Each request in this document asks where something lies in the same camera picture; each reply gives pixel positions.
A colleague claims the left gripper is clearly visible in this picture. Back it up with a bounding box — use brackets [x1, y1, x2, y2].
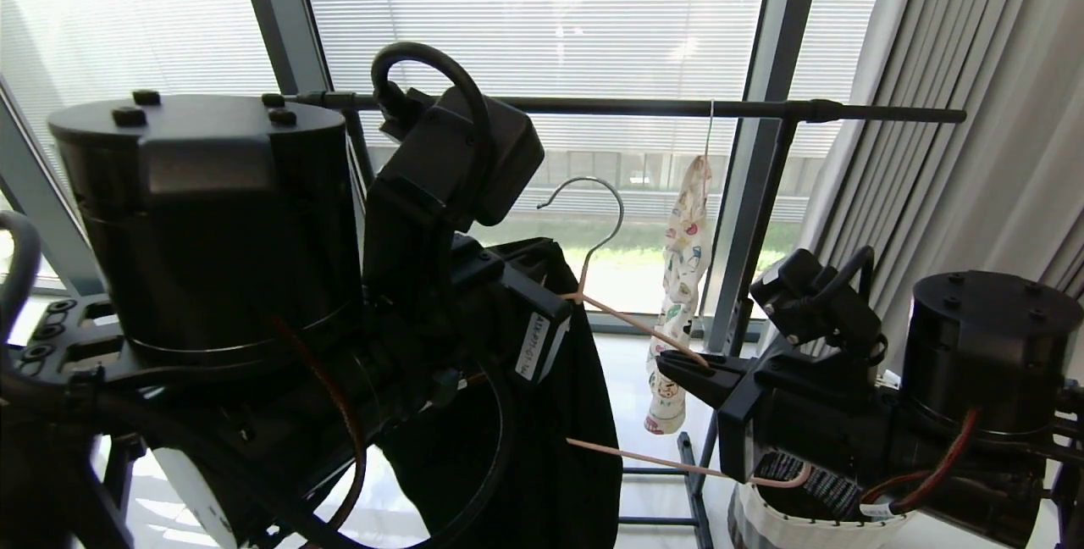
[364, 257, 572, 431]

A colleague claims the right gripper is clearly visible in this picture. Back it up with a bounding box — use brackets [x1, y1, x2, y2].
[716, 337, 890, 486]

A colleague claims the black garment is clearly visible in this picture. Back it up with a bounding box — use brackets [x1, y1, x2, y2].
[377, 237, 623, 549]

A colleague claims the cream printed garment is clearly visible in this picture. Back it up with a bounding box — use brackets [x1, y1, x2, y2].
[644, 155, 714, 435]

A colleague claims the white laundry basket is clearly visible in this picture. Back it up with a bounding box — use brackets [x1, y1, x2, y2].
[727, 447, 915, 549]

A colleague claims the black clothes rack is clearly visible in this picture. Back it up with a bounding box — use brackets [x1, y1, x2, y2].
[284, 91, 966, 549]

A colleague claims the window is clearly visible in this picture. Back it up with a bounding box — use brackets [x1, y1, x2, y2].
[0, 0, 894, 338]

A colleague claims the beige curtain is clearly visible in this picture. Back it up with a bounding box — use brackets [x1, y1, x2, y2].
[796, 0, 1084, 380]

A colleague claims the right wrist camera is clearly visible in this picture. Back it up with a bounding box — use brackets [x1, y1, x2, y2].
[749, 246, 890, 368]

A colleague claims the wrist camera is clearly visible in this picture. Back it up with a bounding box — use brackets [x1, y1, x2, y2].
[749, 246, 890, 368]
[362, 87, 545, 313]

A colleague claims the black cable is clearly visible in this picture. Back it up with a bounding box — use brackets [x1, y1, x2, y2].
[371, 42, 494, 228]
[0, 210, 43, 347]
[834, 246, 877, 296]

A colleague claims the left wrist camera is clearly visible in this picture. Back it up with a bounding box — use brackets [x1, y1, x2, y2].
[362, 87, 545, 313]

